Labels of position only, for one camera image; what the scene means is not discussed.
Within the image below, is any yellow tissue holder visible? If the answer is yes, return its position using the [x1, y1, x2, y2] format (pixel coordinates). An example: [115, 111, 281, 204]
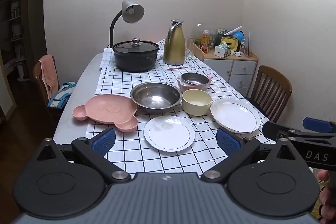
[220, 35, 239, 52]

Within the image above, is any white green tissue box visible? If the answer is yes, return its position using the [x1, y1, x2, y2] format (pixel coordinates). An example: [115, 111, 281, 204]
[214, 40, 232, 58]

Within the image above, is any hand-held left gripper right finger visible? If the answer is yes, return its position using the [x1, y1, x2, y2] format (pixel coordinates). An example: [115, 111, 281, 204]
[201, 127, 307, 184]

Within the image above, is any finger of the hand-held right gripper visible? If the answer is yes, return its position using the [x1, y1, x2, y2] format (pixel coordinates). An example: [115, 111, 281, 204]
[302, 117, 336, 133]
[262, 121, 336, 141]

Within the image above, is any grey desk lamp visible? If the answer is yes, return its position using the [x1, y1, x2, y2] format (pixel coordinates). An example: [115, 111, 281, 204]
[109, 0, 145, 47]

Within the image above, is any large white plate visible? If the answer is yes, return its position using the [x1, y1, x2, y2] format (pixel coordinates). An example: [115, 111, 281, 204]
[209, 98, 261, 134]

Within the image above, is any white checked tablecloth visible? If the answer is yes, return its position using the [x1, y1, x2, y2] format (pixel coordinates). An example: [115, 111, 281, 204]
[85, 39, 271, 179]

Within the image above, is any wooden chair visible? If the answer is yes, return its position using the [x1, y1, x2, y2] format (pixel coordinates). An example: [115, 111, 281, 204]
[245, 65, 293, 123]
[33, 55, 69, 119]

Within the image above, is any pink bear-shaped plate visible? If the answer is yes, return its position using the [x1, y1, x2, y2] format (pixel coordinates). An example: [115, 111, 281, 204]
[72, 94, 139, 132]

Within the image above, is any small white plate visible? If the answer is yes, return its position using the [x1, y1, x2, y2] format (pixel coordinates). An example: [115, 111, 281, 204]
[143, 115, 196, 153]

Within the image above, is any cream bowl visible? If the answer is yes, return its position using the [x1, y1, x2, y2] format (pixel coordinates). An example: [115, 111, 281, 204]
[182, 89, 213, 116]

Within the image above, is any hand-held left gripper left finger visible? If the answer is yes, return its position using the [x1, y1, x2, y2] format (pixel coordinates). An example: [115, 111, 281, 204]
[35, 127, 132, 184]

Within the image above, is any pink towel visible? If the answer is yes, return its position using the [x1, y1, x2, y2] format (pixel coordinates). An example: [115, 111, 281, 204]
[39, 54, 60, 101]

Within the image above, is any dark bookshelf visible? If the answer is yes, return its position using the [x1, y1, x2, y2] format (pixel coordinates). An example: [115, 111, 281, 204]
[0, 0, 33, 83]

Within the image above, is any person's right hand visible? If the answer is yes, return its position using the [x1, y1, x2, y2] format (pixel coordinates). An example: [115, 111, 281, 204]
[316, 170, 336, 224]

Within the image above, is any white tube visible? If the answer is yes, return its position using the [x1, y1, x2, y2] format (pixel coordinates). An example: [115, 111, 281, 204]
[223, 26, 242, 36]

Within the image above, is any clear drinking glass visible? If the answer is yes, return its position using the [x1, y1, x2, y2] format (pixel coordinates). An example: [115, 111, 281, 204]
[185, 37, 196, 59]

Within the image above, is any blue striped bag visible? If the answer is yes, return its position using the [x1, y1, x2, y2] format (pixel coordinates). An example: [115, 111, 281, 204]
[47, 81, 77, 109]

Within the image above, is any blue globe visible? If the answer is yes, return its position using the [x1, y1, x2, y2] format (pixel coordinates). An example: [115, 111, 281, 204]
[232, 31, 245, 48]

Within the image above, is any clear glass dome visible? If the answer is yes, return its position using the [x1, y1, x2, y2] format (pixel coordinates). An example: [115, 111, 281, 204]
[193, 22, 208, 43]

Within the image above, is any grey cabinet with drawers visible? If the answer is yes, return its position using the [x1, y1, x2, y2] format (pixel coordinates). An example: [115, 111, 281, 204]
[193, 44, 259, 97]

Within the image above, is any black cooking pot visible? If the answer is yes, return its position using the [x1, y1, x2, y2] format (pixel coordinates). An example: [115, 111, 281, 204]
[112, 40, 160, 73]

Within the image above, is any pink steel-lined bowl with handles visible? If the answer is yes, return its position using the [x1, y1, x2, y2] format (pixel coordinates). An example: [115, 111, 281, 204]
[175, 72, 213, 93]

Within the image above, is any orange juice bottle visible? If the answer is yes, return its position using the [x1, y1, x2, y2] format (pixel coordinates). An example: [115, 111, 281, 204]
[201, 29, 210, 54]

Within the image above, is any gold thermos jug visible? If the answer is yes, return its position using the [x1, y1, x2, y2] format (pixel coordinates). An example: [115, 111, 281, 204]
[163, 19, 187, 66]

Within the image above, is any large steel bowl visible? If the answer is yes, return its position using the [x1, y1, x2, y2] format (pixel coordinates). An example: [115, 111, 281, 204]
[130, 82, 182, 115]

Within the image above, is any glass pot lid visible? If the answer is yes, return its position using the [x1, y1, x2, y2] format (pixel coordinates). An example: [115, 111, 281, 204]
[113, 38, 159, 53]

